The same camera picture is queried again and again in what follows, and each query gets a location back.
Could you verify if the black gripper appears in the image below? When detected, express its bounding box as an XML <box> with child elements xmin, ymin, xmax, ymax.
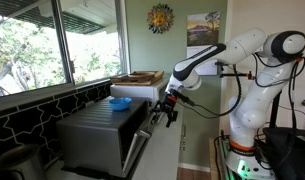
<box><xmin>150</xmin><ymin>93</ymin><xmax>179</xmax><ymax>129</ymax></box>

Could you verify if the blue bowl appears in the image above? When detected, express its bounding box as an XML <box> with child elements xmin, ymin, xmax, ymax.
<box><xmin>108</xmin><ymin>97</ymin><xmax>132</xmax><ymax>112</ymax></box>

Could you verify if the toaster oven glass door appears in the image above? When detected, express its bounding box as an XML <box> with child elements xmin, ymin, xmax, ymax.
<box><xmin>121</xmin><ymin>108</ymin><xmax>162</xmax><ymax>174</ymax></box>

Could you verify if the silver toaster oven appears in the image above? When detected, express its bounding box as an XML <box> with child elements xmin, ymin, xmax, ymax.
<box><xmin>55</xmin><ymin>96</ymin><xmax>154</xmax><ymax>179</ymax></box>

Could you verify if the white microwave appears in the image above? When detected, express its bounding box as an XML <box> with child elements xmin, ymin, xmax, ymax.
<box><xmin>109</xmin><ymin>78</ymin><xmax>170</xmax><ymax>105</ymax></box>

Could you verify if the wooden tray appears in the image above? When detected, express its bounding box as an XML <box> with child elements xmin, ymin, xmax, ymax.
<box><xmin>110</xmin><ymin>70</ymin><xmax>165</xmax><ymax>87</ymax></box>

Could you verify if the wooden robot cart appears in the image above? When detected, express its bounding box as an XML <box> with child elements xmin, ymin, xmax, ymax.
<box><xmin>208</xmin><ymin>137</ymin><xmax>233</xmax><ymax>180</ymax></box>

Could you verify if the black rod with orange clamp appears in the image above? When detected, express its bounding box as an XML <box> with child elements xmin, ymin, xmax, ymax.
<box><xmin>215</xmin><ymin>60</ymin><xmax>254</xmax><ymax>81</ymax></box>

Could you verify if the black stand pole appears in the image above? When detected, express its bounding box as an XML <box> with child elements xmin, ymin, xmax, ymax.
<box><xmin>269</xmin><ymin>89</ymin><xmax>284</xmax><ymax>129</ymax></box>

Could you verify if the metal pitcher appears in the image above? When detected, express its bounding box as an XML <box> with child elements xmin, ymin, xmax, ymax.
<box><xmin>0</xmin><ymin>143</ymin><xmax>48</xmax><ymax>180</ymax></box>

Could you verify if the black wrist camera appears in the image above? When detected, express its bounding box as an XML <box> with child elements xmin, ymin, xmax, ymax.
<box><xmin>171</xmin><ymin>87</ymin><xmax>196</xmax><ymax>108</ymax></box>

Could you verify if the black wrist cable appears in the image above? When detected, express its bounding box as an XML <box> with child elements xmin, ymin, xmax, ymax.
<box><xmin>176</xmin><ymin>63</ymin><xmax>243</xmax><ymax>120</ymax></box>

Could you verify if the landscape wall calendar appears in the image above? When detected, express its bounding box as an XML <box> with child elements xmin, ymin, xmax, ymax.
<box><xmin>186</xmin><ymin>11</ymin><xmax>221</xmax><ymax>76</ymax></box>

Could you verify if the colourful sun wall decoration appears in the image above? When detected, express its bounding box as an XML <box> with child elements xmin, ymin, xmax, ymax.
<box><xmin>146</xmin><ymin>3</ymin><xmax>175</xmax><ymax>35</ymax></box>

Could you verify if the window with grey frame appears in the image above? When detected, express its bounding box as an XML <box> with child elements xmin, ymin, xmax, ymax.
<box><xmin>0</xmin><ymin>0</ymin><xmax>131</xmax><ymax>101</ymax></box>

